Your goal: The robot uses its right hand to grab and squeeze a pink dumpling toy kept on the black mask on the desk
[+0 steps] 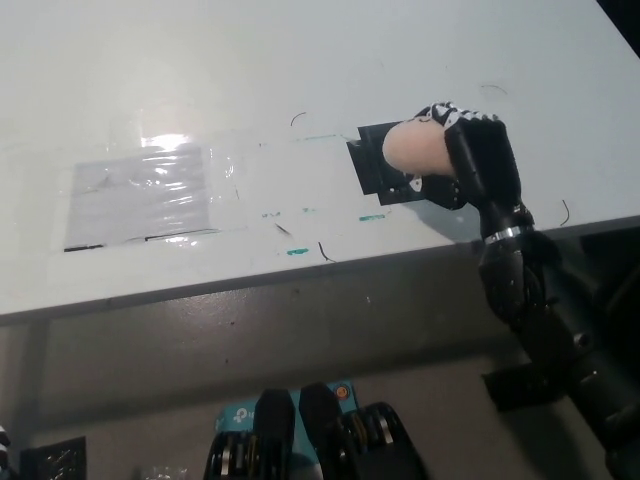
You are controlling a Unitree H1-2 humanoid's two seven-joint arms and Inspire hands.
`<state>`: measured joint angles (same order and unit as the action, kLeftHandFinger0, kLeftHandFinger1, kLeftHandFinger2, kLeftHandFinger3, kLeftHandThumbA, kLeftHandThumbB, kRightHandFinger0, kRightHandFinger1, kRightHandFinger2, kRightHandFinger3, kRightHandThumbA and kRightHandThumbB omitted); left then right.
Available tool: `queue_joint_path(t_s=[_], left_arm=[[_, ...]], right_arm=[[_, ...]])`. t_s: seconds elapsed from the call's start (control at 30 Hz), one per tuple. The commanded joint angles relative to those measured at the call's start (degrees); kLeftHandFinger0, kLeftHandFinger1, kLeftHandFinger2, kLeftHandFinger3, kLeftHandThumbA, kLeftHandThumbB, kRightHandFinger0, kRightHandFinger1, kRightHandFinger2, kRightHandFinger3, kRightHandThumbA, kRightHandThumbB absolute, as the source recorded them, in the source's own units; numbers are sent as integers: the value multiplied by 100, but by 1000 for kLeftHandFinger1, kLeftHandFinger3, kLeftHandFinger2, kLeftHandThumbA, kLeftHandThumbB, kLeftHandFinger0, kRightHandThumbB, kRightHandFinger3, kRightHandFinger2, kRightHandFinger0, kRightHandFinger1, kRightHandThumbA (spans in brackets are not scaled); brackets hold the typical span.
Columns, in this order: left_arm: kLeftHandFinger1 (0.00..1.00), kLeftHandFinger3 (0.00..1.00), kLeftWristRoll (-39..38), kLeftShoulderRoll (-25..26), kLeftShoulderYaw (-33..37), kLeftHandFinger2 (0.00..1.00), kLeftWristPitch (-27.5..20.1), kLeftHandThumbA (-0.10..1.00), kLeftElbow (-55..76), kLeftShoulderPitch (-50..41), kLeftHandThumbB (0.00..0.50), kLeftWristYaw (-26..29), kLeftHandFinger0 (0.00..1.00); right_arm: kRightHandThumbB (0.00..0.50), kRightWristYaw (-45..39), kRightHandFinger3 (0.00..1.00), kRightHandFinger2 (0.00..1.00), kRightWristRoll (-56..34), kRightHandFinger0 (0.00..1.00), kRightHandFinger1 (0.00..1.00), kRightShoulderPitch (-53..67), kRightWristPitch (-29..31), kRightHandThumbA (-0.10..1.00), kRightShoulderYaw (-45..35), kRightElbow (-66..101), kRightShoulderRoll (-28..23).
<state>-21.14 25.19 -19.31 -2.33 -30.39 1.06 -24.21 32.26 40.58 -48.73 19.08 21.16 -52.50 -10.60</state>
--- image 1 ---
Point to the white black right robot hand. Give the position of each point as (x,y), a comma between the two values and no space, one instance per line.
(485,160)

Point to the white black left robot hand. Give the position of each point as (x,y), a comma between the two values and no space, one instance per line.
(4,442)

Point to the pink dumpling plush toy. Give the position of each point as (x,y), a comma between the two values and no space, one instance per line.
(415,150)

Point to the black square mask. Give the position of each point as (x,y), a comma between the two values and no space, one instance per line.
(370,165)

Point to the grey table leg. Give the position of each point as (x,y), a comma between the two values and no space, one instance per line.
(39,380)

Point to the clear plastic taped sheet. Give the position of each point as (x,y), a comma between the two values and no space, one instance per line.
(140,200)

